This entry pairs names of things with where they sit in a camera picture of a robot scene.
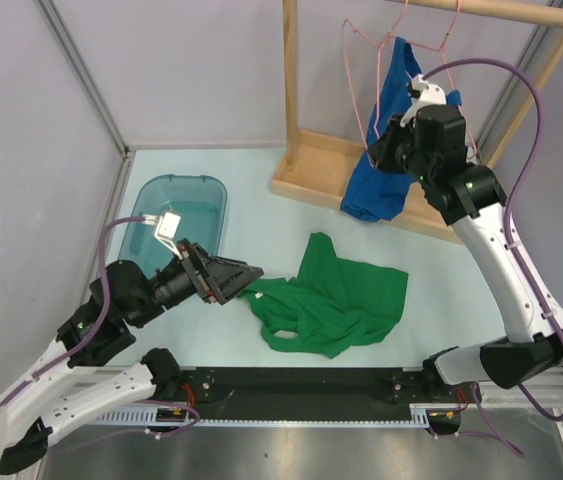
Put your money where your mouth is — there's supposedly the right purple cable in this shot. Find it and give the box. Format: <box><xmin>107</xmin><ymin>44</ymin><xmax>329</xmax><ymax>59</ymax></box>
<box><xmin>423</xmin><ymin>58</ymin><xmax>563</xmax><ymax>422</ymax></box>

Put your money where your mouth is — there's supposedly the wooden clothes rack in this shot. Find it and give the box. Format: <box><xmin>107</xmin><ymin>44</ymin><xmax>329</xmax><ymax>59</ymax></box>
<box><xmin>271</xmin><ymin>1</ymin><xmax>563</xmax><ymax>244</ymax></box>

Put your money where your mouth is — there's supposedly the aluminium frame post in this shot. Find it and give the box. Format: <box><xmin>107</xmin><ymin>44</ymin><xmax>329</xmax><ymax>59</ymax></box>
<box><xmin>34</xmin><ymin>0</ymin><xmax>129</xmax><ymax>158</ymax></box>

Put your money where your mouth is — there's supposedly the teal plastic bin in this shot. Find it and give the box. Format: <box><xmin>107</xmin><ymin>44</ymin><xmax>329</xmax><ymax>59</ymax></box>
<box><xmin>119</xmin><ymin>174</ymin><xmax>228</xmax><ymax>278</ymax></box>

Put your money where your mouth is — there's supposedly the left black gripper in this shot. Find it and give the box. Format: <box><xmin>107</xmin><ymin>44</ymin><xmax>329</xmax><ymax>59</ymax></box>
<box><xmin>131</xmin><ymin>237</ymin><xmax>266</xmax><ymax>326</ymax></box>

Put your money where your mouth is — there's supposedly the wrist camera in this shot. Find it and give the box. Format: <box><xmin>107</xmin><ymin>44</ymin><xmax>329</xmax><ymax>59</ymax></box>
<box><xmin>400</xmin><ymin>74</ymin><xmax>447</xmax><ymax>127</ymax></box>
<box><xmin>143</xmin><ymin>211</ymin><xmax>181</xmax><ymax>258</ymax></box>

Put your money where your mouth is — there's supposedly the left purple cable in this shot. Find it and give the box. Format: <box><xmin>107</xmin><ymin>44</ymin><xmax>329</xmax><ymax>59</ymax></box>
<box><xmin>0</xmin><ymin>214</ymin><xmax>147</xmax><ymax>461</ymax></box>

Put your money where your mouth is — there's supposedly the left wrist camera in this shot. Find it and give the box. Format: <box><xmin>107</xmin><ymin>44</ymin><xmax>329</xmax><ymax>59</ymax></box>
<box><xmin>143</xmin><ymin>211</ymin><xmax>181</xmax><ymax>258</ymax></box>

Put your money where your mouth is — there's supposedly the purple cable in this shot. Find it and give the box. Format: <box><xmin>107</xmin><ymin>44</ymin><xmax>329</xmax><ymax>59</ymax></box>
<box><xmin>423</xmin><ymin>58</ymin><xmax>563</xmax><ymax>422</ymax></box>
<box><xmin>0</xmin><ymin>214</ymin><xmax>147</xmax><ymax>461</ymax></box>

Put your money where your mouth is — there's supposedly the green tank top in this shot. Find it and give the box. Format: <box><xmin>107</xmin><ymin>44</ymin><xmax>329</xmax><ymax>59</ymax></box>
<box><xmin>239</xmin><ymin>232</ymin><xmax>409</xmax><ymax>359</ymax></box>

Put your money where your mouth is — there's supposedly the blue tank top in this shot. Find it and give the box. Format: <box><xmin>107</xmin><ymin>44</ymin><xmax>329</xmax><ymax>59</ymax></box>
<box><xmin>339</xmin><ymin>35</ymin><xmax>463</xmax><ymax>224</ymax></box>

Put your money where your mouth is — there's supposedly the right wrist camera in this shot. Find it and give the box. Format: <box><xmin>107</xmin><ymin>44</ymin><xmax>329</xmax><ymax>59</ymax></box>
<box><xmin>400</xmin><ymin>74</ymin><xmax>447</xmax><ymax>127</ymax></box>

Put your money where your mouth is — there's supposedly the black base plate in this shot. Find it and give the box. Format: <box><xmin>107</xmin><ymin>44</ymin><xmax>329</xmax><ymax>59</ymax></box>
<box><xmin>170</xmin><ymin>367</ymin><xmax>460</xmax><ymax>423</ymax></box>

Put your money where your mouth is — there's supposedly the white cable duct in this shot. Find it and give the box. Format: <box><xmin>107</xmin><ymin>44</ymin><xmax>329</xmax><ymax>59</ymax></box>
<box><xmin>85</xmin><ymin>403</ymin><xmax>442</xmax><ymax>429</ymax></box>

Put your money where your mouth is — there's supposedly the pink wire hanger with blue top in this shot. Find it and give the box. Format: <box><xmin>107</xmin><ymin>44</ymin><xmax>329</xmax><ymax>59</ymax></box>
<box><xmin>400</xmin><ymin>0</ymin><xmax>478</xmax><ymax>161</ymax></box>

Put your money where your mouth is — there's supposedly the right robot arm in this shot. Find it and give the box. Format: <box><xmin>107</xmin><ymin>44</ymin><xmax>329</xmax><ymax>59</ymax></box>
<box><xmin>367</xmin><ymin>105</ymin><xmax>563</xmax><ymax>401</ymax></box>

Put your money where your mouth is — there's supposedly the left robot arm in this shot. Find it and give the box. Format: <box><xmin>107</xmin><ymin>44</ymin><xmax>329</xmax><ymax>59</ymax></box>
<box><xmin>0</xmin><ymin>240</ymin><xmax>263</xmax><ymax>475</ymax></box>

